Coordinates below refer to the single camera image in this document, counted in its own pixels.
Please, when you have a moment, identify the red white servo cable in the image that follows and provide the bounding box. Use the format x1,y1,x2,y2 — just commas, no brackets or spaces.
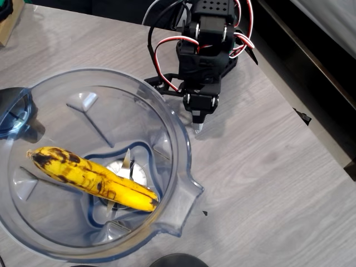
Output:
228,0,255,59
152,35,201,92

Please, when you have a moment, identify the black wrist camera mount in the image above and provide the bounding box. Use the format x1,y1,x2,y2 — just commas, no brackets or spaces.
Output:
144,72,186,98

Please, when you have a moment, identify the steel blender blade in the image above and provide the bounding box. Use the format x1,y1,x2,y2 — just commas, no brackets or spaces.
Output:
105,148,149,217

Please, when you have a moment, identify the spotted yellow banana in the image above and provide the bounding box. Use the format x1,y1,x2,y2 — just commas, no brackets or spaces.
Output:
26,146,160,213

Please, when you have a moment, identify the black table clamp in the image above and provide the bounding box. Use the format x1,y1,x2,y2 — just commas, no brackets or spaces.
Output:
293,107,312,126

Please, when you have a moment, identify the clear plastic blender jar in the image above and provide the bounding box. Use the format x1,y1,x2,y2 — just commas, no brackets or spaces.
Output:
0,67,205,264

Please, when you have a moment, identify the black camera cable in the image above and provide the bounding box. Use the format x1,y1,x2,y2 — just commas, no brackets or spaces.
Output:
146,0,194,84

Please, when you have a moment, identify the black object on box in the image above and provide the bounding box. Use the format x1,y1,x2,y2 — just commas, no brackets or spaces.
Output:
0,0,14,22

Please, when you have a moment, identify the cardboard box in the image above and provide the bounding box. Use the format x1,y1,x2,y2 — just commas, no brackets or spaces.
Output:
0,0,26,48

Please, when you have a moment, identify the dark wooden rail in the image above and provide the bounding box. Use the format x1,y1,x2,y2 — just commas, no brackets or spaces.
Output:
257,0,356,111

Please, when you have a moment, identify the black round lid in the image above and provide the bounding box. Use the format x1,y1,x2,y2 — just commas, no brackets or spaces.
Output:
150,253,208,267

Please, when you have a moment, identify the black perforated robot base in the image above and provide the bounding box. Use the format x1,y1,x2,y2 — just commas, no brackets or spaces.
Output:
221,55,239,80

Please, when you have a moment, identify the black pointed strap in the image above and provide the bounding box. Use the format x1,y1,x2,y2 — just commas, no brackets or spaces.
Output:
246,46,259,66

